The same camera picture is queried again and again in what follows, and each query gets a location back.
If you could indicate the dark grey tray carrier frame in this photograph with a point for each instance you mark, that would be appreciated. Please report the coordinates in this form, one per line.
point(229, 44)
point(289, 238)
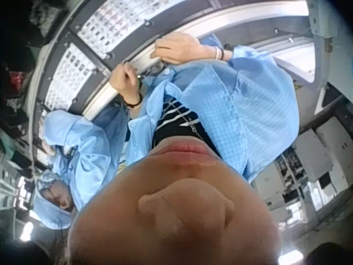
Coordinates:
point(121, 51)

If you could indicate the grey metal machine frame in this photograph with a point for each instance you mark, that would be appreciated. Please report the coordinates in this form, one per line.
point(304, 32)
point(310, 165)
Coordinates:
point(328, 36)

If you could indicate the white curved conveyor rail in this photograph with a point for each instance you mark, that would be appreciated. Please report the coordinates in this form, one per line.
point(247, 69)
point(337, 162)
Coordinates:
point(248, 20)

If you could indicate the person's left hand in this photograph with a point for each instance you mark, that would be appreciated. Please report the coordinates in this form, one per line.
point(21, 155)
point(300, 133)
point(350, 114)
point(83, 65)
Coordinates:
point(125, 82)

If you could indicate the white tray of small components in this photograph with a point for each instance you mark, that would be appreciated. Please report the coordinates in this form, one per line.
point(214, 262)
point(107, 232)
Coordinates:
point(115, 25)
point(70, 77)

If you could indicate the white machine cabinets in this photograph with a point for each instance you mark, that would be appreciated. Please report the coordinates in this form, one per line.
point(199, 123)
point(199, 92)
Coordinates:
point(311, 163)

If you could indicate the cluttered dark shelf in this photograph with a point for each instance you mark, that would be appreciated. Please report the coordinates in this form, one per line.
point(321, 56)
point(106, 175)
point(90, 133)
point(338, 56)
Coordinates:
point(19, 91)

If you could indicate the person's right hand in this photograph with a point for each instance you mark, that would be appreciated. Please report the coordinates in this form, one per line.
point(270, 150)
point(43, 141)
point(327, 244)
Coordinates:
point(183, 47)

